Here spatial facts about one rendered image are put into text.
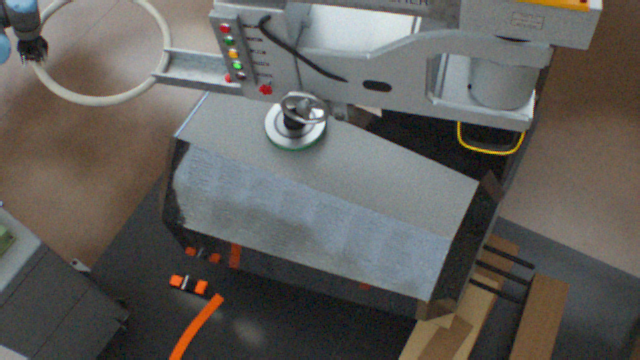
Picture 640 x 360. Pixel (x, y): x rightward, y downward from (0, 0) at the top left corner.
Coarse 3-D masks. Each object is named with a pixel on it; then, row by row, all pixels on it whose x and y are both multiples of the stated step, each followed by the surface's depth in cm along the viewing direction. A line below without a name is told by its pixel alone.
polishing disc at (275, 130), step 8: (272, 112) 217; (280, 112) 217; (312, 112) 215; (320, 112) 215; (272, 120) 215; (280, 120) 215; (272, 128) 214; (280, 128) 213; (304, 128) 212; (312, 128) 212; (320, 128) 212; (272, 136) 212; (280, 136) 212; (288, 136) 211; (296, 136) 211; (304, 136) 211; (312, 136) 210; (280, 144) 210; (288, 144) 210; (296, 144) 209; (304, 144) 209
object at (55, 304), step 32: (0, 224) 212; (32, 256) 205; (0, 288) 199; (32, 288) 212; (64, 288) 229; (96, 288) 248; (0, 320) 204; (32, 320) 220; (64, 320) 237; (96, 320) 257; (32, 352) 228; (64, 352) 246; (96, 352) 268
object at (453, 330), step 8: (432, 320) 238; (440, 320) 238; (448, 320) 238; (456, 320) 238; (440, 328) 237; (448, 328) 236; (456, 328) 236; (464, 328) 236; (432, 336) 235; (440, 336) 235; (448, 336) 235; (456, 336) 234; (464, 336) 234; (432, 344) 234; (440, 344) 234; (448, 344) 233; (456, 344) 233; (424, 352) 233; (432, 352) 232; (440, 352) 232; (448, 352) 232
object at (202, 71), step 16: (176, 48) 204; (176, 64) 207; (192, 64) 206; (208, 64) 205; (224, 64) 204; (160, 80) 202; (176, 80) 199; (192, 80) 197; (208, 80) 196; (224, 80) 201; (240, 96) 198; (352, 112) 190
